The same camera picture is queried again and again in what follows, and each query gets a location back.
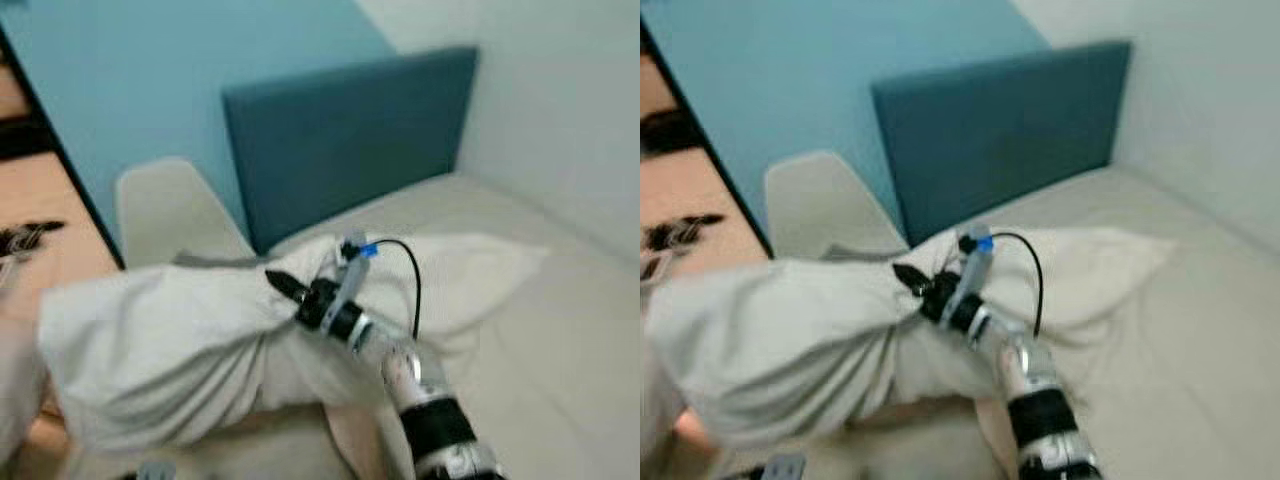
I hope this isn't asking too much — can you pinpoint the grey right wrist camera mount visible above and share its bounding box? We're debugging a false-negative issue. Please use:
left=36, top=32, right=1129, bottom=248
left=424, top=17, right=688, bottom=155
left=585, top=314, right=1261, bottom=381
left=955, top=227, right=997, bottom=307
left=335, top=232, right=380, bottom=317

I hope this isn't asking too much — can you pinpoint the blue padded headboard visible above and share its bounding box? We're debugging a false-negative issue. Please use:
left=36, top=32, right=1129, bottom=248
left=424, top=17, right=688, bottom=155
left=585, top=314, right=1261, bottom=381
left=871, top=40, right=1134, bottom=248
left=222, top=45, right=480, bottom=257

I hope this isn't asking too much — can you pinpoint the white pillow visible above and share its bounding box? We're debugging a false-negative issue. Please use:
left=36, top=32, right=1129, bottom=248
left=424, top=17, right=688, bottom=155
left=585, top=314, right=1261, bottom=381
left=38, top=232, right=551, bottom=454
left=648, top=225, right=1177, bottom=451

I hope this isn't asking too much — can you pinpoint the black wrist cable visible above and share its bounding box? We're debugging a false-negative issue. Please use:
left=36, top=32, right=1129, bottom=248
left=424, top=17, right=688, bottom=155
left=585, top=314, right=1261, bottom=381
left=990, top=231, right=1045, bottom=337
left=370, top=238, right=424, bottom=342

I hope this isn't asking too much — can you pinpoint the bed with beige sheet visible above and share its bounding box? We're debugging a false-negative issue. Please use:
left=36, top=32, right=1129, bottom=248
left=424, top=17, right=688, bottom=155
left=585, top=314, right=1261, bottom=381
left=700, top=165, right=1280, bottom=480
left=60, top=174, right=641, bottom=480

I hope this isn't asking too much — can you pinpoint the wooden desk with black edge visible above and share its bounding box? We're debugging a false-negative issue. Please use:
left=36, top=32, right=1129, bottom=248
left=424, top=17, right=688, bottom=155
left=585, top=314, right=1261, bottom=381
left=640, top=20, right=773, bottom=306
left=0, top=25, right=125, bottom=323

